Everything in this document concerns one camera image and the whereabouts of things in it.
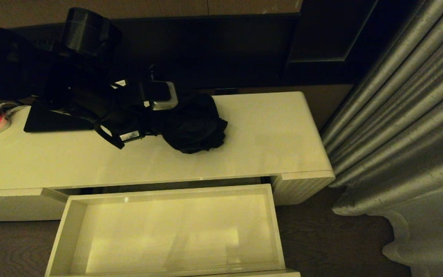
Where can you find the black umbrella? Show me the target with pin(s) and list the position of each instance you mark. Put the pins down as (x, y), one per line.
(194, 127)

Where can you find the cream white ribbed drawer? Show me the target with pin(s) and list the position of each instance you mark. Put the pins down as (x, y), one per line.
(167, 238)

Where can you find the black television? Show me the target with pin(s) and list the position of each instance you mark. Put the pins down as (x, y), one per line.
(225, 50)

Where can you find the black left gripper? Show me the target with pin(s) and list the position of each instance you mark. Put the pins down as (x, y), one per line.
(129, 111)

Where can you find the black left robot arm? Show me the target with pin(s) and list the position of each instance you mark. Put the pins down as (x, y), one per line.
(52, 69)

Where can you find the dark framed wall panel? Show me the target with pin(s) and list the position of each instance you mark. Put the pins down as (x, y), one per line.
(321, 34)

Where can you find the white tv cabinet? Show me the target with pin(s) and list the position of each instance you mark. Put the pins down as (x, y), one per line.
(275, 134)

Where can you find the grey pleated curtain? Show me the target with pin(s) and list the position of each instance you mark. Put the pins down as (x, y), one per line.
(398, 134)

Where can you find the black wifi router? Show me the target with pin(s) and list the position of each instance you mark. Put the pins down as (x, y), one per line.
(52, 122)

